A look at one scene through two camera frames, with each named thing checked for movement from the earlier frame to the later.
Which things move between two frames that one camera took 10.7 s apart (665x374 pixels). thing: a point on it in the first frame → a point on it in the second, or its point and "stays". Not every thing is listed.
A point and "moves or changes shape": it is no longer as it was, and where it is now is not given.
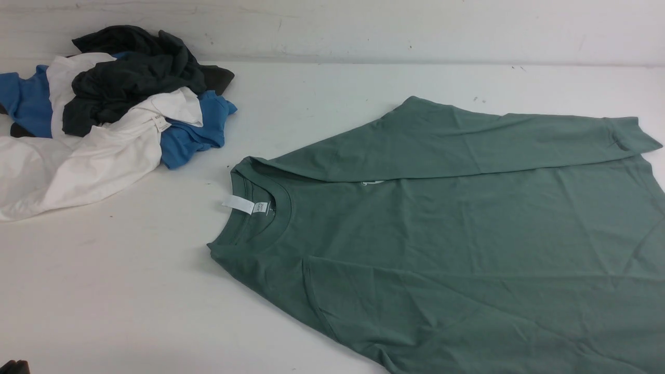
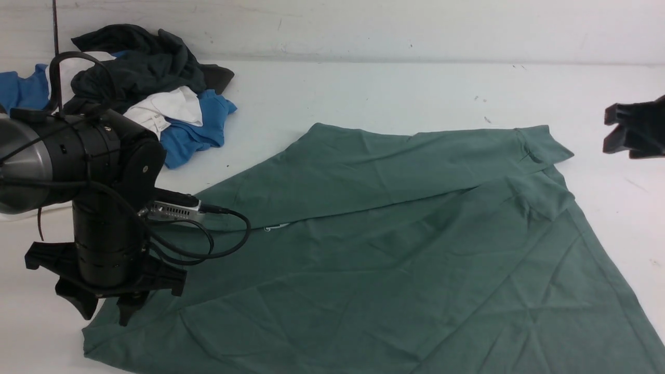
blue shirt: (24, 100) stays
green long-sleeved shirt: (444, 240) moves or changes shape
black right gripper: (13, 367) → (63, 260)
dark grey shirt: (103, 91) stays
